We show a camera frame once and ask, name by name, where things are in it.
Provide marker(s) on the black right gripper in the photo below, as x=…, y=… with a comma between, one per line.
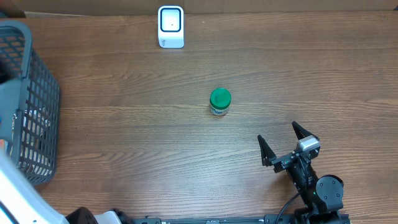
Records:
x=283, y=162

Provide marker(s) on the green lid jar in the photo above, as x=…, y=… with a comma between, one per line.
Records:
x=219, y=102

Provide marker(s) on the brown bread bag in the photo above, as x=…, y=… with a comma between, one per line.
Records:
x=35, y=156

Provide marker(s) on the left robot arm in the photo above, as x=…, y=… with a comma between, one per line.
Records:
x=21, y=203

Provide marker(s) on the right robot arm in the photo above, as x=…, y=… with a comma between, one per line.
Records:
x=318, y=199

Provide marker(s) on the white barcode scanner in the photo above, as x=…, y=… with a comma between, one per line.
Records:
x=170, y=27

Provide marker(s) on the grey plastic mesh basket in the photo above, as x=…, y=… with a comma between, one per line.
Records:
x=30, y=105

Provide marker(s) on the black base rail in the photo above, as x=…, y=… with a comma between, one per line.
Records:
x=205, y=221

